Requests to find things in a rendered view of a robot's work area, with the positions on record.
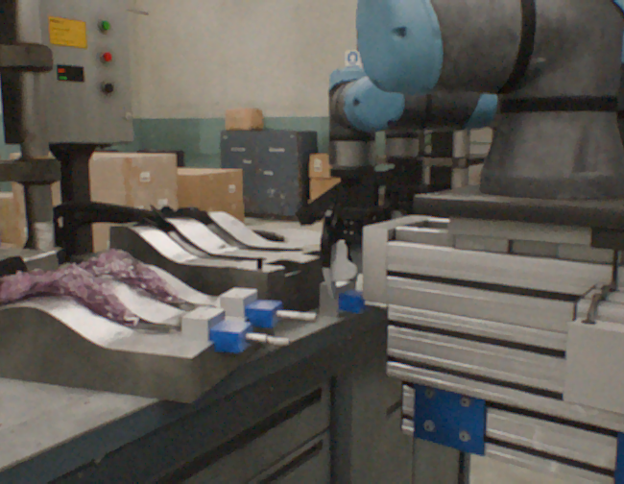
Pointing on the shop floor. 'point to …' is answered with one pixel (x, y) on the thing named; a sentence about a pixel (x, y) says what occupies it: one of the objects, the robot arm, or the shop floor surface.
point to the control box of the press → (77, 92)
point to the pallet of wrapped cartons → (115, 187)
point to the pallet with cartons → (211, 190)
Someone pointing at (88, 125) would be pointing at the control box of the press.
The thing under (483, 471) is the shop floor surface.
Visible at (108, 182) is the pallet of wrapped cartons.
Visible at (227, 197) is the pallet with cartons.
